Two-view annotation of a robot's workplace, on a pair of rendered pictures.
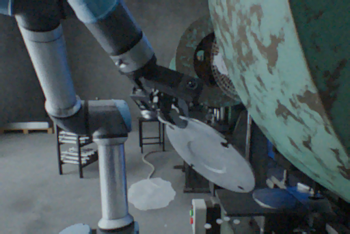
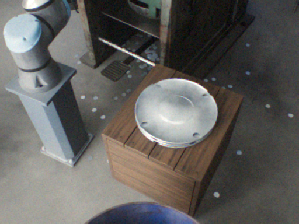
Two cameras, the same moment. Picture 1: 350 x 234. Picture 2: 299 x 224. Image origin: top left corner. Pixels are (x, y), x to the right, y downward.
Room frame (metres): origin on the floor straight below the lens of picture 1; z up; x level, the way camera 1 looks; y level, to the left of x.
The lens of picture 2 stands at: (-0.23, 0.71, 1.29)
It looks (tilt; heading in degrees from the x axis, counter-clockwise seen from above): 52 degrees down; 310
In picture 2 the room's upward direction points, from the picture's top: 2 degrees counter-clockwise
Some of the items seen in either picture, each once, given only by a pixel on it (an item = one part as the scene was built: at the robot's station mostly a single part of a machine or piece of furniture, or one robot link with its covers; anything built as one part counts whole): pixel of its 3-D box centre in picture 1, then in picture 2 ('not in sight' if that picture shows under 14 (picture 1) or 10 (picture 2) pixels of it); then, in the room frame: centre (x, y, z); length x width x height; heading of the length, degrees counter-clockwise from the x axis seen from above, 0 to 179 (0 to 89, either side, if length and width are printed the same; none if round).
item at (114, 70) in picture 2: not in sight; (143, 47); (0.62, -0.31, 0.14); 0.59 x 0.10 x 0.05; 92
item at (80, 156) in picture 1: (78, 135); not in sight; (2.68, 1.23, 0.47); 0.46 x 0.43 x 0.95; 72
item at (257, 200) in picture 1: (257, 217); not in sight; (0.62, -0.27, 0.72); 0.25 x 0.14 x 0.14; 92
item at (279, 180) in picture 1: (284, 180); not in sight; (0.79, -0.44, 0.76); 0.17 x 0.06 x 0.10; 2
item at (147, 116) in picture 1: (150, 126); not in sight; (3.62, 0.40, 0.40); 0.45 x 0.40 x 0.79; 14
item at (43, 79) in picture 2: not in sight; (37, 67); (0.59, 0.32, 0.50); 0.15 x 0.15 x 0.10
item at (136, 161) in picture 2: not in sight; (173, 140); (0.15, 0.10, 0.18); 0.40 x 0.38 x 0.35; 98
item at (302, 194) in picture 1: (310, 204); not in sight; (0.62, -0.44, 0.76); 0.15 x 0.09 x 0.05; 2
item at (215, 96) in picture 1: (242, 107); not in sight; (2.36, -0.75, 0.87); 1.53 x 0.99 x 1.74; 90
